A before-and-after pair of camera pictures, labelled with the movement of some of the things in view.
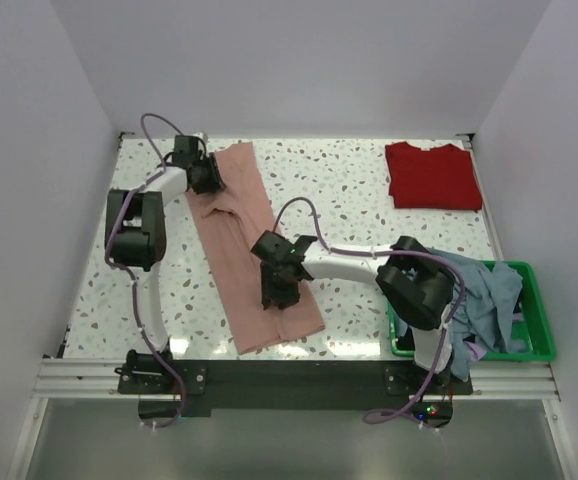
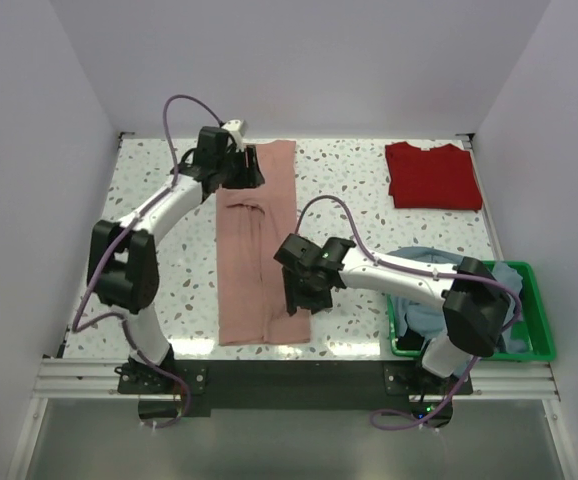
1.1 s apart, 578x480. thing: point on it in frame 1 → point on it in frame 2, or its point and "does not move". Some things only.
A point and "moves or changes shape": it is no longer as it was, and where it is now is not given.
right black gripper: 270,292 → 295,298
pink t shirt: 228,221 moves or changes shape
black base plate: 203,386 does not move
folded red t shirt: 438,178 does not move
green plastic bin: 533,318 does not move
